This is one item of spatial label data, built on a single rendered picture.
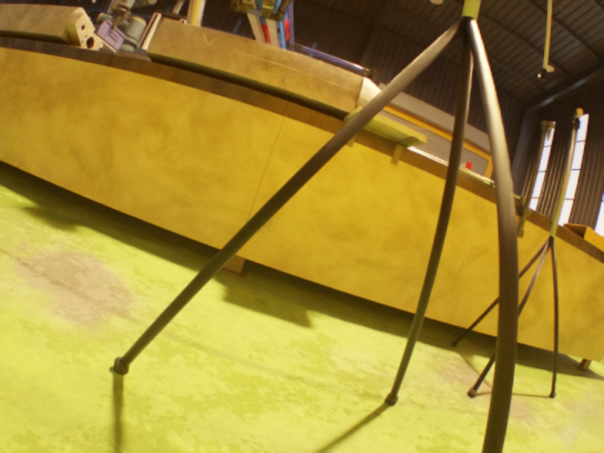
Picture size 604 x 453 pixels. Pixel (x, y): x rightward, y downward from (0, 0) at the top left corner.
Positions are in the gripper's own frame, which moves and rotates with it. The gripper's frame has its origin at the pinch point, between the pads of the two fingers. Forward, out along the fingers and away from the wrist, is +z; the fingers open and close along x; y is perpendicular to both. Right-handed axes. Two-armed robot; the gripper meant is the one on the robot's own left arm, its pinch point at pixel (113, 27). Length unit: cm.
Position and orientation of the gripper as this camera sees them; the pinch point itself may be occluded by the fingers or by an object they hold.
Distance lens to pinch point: 265.8
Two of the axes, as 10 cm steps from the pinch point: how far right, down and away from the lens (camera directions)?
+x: 9.4, 3.3, 0.7
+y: 0.4, 0.9, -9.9
